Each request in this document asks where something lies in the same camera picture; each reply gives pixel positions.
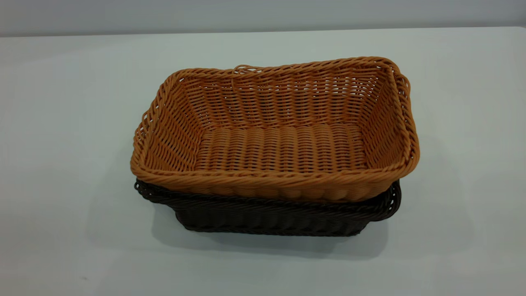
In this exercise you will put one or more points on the orange woven basket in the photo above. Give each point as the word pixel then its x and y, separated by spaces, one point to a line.
pixel 279 144

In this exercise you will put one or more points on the black woven basket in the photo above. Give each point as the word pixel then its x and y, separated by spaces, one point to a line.
pixel 267 218

